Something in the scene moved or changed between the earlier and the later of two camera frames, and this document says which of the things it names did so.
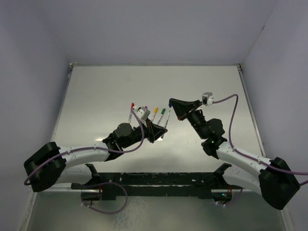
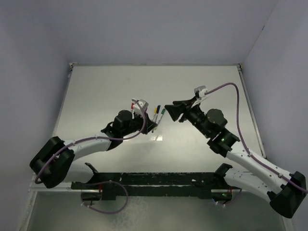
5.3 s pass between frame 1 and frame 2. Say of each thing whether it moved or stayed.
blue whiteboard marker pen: moved
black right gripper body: stayed
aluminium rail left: stayed
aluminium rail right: stayed
